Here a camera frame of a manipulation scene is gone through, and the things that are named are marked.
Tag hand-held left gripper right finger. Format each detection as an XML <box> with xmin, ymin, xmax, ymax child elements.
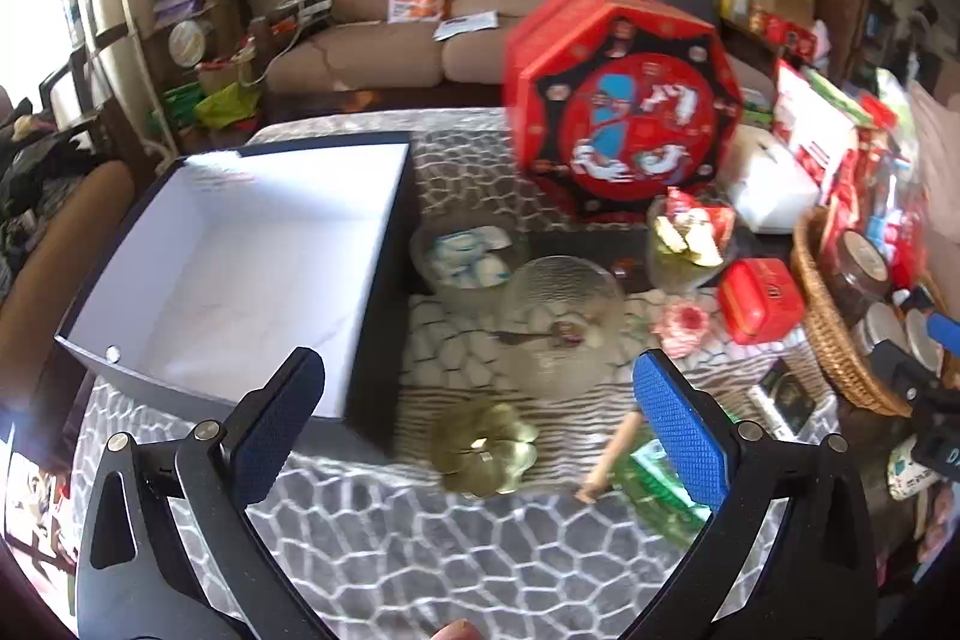
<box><xmin>622</xmin><ymin>347</ymin><xmax>878</xmax><ymax>640</ymax></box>

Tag wooden stick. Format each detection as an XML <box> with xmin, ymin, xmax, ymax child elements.
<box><xmin>576</xmin><ymin>411</ymin><xmax>644</xmax><ymax>504</ymax></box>

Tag round metal tin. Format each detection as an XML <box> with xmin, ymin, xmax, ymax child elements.
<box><xmin>169</xmin><ymin>20</ymin><xmax>215</xmax><ymax>67</ymax></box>

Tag dark box with white inside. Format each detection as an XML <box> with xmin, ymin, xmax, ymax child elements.
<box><xmin>52</xmin><ymin>131</ymin><xmax>417</xmax><ymax>461</ymax></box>

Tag green packet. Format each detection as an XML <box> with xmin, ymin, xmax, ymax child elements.
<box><xmin>619</xmin><ymin>437</ymin><xmax>713</xmax><ymax>547</ymax></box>

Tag red white carton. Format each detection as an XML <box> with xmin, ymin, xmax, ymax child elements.
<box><xmin>776</xmin><ymin>62</ymin><xmax>860</xmax><ymax>191</ymax></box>

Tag yellow green plastic bag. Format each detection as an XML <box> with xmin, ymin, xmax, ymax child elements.
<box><xmin>196</xmin><ymin>81</ymin><xmax>260</xmax><ymax>130</ymax></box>

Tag white jar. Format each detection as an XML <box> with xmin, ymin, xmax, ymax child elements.
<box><xmin>862</xmin><ymin>302</ymin><xmax>942</xmax><ymax>371</ymax></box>

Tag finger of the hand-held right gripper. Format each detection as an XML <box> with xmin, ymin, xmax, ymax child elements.
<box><xmin>926</xmin><ymin>310</ymin><xmax>960</xmax><ymax>356</ymax></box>

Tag red octagonal tin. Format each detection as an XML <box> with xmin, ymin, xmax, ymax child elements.
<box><xmin>502</xmin><ymin>0</ymin><xmax>745</xmax><ymax>225</ymax></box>

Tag pink paper flower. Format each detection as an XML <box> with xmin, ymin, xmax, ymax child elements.
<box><xmin>651</xmin><ymin>299</ymin><xmax>713</xmax><ymax>357</ymax></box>

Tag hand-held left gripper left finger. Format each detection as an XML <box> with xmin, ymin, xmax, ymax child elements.
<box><xmin>75</xmin><ymin>347</ymin><xmax>338</xmax><ymax>640</ymax></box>

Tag grey patterned tablecloth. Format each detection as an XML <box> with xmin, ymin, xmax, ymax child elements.
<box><xmin>75</xmin><ymin>107</ymin><xmax>901</xmax><ymax>640</ymax></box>

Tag brown jar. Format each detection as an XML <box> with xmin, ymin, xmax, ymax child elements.
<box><xmin>829</xmin><ymin>231</ymin><xmax>893</xmax><ymax>326</ymax></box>

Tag glass bowl of gold candies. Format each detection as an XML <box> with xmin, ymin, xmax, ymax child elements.
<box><xmin>645</xmin><ymin>186</ymin><xmax>740</xmax><ymax>292</ymax></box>

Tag clear glass dish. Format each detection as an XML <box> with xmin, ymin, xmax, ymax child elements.
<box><xmin>499</xmin><ymin>256</ymin><xmax>627</xmax><ymax>401</ymax></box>

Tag white tissue box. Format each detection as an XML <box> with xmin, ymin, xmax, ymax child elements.
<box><xmin>724</xmin><ymin>126</ymin><xmax>820</xmax><ymax>235</ymax></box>

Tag white papers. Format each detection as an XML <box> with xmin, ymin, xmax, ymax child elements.
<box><xmin>433</xmin><ymin>10</ymin><xmax>498</xmax><ymax>43</ymax></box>

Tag gold flower-shaped dish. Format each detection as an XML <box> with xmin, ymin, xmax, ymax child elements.
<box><xmin>431</xmin><ymin>401</ymin><xmax>539</xmax><ymax>498</ymax></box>

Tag wicker basket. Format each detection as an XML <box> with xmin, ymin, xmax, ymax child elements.
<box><xmin>791</xmin><ymin>209</ymin><xmax>960</xmax><ymax>416</ymax></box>

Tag small red tin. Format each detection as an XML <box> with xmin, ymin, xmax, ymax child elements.
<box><xmin>718</xmin><ymin>257</ymin><xmax>807</xmax><ymax>345</ymax></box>

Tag brown sofa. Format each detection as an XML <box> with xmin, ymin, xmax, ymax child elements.
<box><xmin>266</xmin><ymin>0</ymin><xmax>751</xmax><ymax>105</ymax></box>

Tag black green small box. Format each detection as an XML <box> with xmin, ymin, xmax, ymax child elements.
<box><xmin>750</xmin><ymin>359</ymin><xmax>818</xmax><ymax>438</ymax></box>

